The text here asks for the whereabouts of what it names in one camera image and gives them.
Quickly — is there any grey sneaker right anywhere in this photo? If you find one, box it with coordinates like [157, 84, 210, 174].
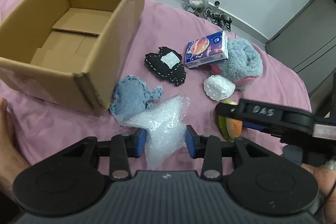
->
[217, 12, 232, 32]

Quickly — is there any black stitched felt plush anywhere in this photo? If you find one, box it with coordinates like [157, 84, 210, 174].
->
[145, 47, 186, 86]

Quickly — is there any pink bed sheet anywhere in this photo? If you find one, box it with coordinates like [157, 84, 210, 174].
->
[1, 0, 311, 164]

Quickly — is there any grey sneaker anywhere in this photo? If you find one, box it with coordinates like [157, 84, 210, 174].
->
[217, 12, 232, 32]
[199, 7, 225, 26]

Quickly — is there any person's right hand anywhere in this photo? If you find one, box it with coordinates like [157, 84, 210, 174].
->
[301, 164, 336, 201]

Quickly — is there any blue denim whale plush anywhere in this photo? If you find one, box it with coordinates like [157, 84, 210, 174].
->
[109, 76, 163, 115]

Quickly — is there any grey sneaker left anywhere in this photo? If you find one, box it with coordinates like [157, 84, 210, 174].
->
[199, 7, 225, 26]

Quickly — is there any toy hamburger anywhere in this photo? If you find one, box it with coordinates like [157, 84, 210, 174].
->
[218, 115, 243, 142]

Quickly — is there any grey pink fluffy plush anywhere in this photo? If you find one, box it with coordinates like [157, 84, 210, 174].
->
[210, 38, 263, 90]

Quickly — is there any blue tissue pack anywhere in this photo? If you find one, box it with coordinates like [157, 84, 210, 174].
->
[184, 31, 228, 69]

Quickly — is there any small clear plastic bag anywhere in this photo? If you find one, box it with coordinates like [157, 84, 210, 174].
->
[182, 0, 209, 15]

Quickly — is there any white ball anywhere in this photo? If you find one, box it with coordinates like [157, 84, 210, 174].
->
[203, 75, 236, 102]

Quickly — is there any brown cardboard box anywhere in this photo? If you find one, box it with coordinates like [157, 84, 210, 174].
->
[1, 0, 145, 115]

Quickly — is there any clear star-shaped plastic bag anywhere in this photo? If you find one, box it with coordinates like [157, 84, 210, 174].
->
[116, 94, 190, 170]

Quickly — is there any grey cabinet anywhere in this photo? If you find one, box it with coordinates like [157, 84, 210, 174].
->
[266, 0, 336, 94]

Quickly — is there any person's left hand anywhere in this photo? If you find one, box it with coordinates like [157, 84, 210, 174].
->
[0, 98, 30, 200]

